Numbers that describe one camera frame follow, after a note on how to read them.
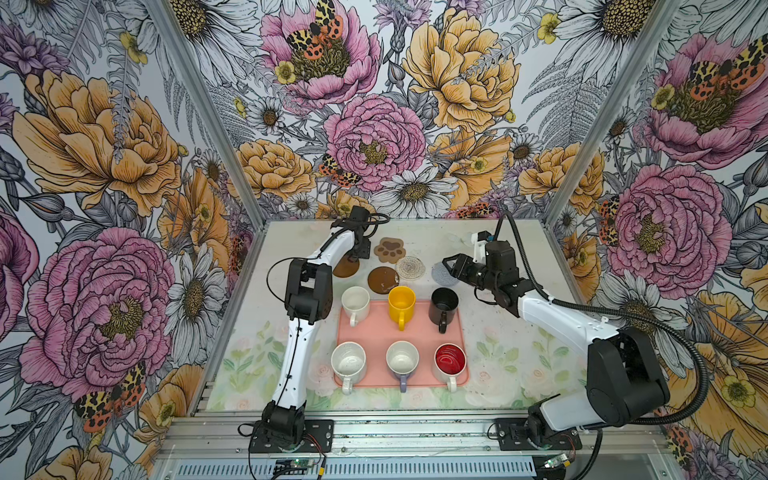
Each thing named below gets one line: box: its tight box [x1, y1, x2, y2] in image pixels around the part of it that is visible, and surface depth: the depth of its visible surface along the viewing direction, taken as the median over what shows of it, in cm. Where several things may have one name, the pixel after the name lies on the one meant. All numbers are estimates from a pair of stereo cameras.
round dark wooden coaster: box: [332, 251, 359, 278], surface depth 107 cm
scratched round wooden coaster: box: [367, 266, 400, 294], surface depth 107 cm
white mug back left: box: [341, 285, 371, 328], surface depth 91 cm
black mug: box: [429, 287, 460, 334], surface depth 91 cm
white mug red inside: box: [433, 342, 467, 393], surface depth 83 cm
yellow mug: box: [387, 285, 417, 331], surface depth 91 cm
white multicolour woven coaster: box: [396, 255, 426, 281], surface depth 110 cm
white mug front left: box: [330, 341, 367, 395], surface depth 82 cm
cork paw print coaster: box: [374, 237, 406, 264], surface depth 114 cm
